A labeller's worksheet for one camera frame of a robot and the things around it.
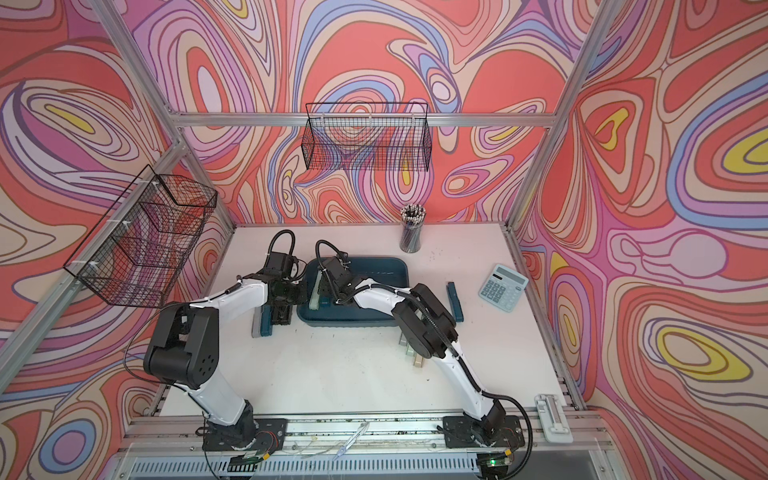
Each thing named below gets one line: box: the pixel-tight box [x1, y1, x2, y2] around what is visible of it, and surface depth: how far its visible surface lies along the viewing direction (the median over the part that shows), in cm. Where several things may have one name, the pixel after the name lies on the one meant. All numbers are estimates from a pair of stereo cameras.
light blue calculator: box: [478, 264, 529, 313], surface depth 101 cm
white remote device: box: [534, 394, 574, 444], surface depth 76 cm
